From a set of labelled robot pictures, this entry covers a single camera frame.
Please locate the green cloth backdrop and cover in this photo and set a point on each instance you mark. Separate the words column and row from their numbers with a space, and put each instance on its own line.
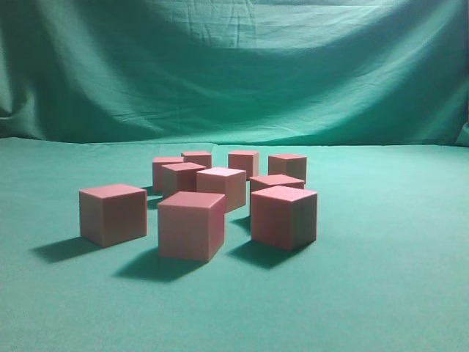
column 373, row 93

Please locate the pink cube placed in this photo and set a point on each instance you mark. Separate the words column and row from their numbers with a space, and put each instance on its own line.
column 247, row 160
column 292, row 165
column 157, row 173
column 203, row 158

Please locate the pink cube column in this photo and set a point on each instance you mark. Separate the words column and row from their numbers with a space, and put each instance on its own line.
column 179, row 177
column 266, row 181
column 112, row 214
column 191, row 225
column 222, row 180
column 284, row 217

